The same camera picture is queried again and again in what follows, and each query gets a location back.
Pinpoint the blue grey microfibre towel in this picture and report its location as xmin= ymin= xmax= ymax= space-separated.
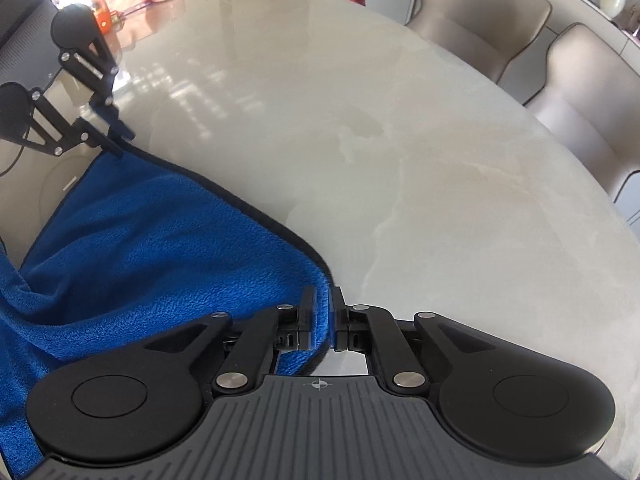
xmin=1 ymin=145 xmax=333 ymax=479

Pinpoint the beige dining chair near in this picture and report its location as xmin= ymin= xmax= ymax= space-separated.
xmin=525 ymin=23 xmax=639 ymax=200

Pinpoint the beige dining chair far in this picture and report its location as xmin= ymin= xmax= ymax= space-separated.
xmin=408 ymin=0 xmax=552 ymax=82

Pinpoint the orange box on table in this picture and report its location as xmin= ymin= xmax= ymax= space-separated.
xmin=91 ymin=0 xmax=122 ymax=35

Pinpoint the beige dining chair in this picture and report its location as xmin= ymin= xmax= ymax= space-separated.
xmin=408 ymin=0 xmax=552 ymax=82
xmin=525 ymin=23 xmax=639 ymax=200

